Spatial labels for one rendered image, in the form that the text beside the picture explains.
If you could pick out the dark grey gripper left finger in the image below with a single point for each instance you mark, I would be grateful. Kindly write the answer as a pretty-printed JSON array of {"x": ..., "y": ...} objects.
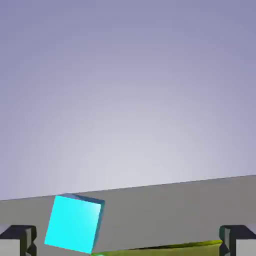
[{"x": 18, "y": 238}]

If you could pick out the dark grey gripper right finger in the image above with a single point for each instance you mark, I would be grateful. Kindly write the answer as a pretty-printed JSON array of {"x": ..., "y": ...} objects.
[{"x": 238, "y": 240}]

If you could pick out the small cyan cube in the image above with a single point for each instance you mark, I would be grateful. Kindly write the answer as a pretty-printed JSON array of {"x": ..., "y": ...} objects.
[{"x": 73, "y": 224}]

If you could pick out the large olive green box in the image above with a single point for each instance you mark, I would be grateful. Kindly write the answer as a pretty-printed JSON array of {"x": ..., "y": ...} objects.
[{"x": 160, "y": 251}]

